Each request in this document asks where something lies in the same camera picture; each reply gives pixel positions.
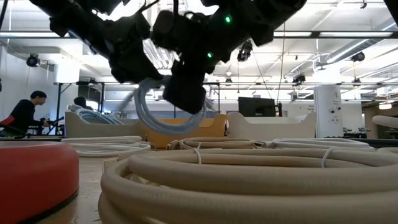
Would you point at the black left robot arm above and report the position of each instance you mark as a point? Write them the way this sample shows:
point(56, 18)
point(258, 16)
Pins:
point(77, 18)

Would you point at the red and black chair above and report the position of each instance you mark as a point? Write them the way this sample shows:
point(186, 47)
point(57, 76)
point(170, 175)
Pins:
point(7, 120)

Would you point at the red desk lamp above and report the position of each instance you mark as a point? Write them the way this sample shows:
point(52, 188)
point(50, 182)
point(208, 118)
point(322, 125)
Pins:
point(34, 180)

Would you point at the orange plastic bin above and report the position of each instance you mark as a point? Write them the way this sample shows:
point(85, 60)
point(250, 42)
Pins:
point(214, 127)

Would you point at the person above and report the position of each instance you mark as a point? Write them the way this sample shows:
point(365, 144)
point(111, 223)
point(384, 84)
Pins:
point(21, 113)
point(81, 102)

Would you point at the black framed background workstation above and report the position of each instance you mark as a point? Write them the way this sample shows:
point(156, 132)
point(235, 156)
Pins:
point(58, 102)

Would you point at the grey plastic bin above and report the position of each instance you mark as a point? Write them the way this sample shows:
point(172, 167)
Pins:
point(93, 130)

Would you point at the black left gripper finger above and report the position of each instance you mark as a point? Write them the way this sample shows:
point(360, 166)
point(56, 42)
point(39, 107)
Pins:
point(136, 73)
point(127, 56)

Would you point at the silver ceiling duct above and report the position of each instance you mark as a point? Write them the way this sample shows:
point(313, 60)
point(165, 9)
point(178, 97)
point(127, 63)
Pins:
point(348, 51)

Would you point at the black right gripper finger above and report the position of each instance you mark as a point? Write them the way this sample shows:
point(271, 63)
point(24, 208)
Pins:
point(186, 71)
point(183, 93)

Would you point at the white square column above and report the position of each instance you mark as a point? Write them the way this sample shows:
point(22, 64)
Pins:
point(328, 112)

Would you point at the black background robot arm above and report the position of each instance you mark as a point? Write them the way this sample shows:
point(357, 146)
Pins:
point(46, 123)

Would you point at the white plastic bin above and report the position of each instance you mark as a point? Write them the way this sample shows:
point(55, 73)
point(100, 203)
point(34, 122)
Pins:
point(270, 130)

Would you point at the black ceiling camera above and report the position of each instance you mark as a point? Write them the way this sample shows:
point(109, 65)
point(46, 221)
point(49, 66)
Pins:
point(357, 56)
point(245, 50)
point(299, 78)
point(32, 60)

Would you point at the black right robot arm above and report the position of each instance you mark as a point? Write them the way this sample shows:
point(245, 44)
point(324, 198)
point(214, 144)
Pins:
point(255, 18)

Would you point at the black monitor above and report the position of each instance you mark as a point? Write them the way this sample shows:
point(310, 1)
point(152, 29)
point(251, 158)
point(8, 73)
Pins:
point(256, 106)

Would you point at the wooden cabinet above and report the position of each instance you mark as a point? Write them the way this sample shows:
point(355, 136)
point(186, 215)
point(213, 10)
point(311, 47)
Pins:
point(370, 124)

